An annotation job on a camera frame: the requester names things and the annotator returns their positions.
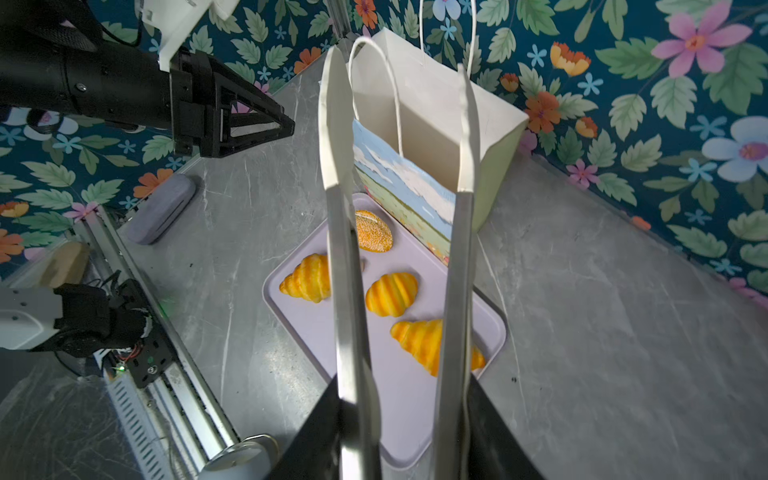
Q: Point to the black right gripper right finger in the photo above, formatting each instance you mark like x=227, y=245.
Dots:
x=494, y=453

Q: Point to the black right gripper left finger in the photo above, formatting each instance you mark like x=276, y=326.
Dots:
x=314, y=453

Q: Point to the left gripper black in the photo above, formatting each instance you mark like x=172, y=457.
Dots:
x=203, y=92

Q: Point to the cream and steel tongs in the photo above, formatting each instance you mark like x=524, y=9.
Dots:
x=359, y=416

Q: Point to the croissant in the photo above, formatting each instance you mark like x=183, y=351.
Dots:
x=422, y=340
x=310, y=280

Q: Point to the landscape print paper bag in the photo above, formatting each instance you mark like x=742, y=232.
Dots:
x=407, y=128

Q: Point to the small round bread roll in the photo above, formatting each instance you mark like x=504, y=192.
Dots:
x=392, y=294

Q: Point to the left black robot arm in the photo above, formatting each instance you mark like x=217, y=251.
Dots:
x=56, y=56

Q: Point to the sugared oval bread top left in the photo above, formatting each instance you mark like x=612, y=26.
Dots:
x=373, y=234

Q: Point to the purple cloth pad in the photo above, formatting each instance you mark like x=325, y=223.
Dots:
x=160, y=210

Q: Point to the lilac plastic tray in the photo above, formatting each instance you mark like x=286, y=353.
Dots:
x=406, y=390

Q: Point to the wooden brush block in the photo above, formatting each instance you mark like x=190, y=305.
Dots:
x=67, y=265

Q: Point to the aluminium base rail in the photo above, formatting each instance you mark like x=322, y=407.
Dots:
x=179, y=405

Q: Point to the aluminium frame post left rear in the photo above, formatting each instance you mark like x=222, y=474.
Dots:
x=341, y=22

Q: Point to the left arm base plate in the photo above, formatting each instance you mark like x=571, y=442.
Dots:
x=146, y=350

